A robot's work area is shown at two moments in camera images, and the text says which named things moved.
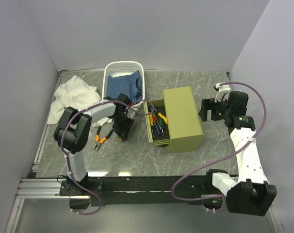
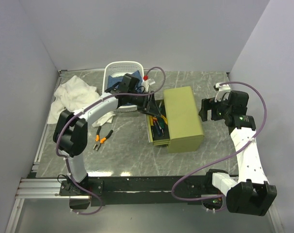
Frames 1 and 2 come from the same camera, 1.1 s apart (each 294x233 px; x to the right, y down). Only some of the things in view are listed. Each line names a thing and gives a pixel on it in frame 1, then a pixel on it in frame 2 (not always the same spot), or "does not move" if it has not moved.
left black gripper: (123, 131) to (149, 106)
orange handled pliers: (98, 141) does not move
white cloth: (77, 93) does not move
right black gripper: (208, 104) does not move
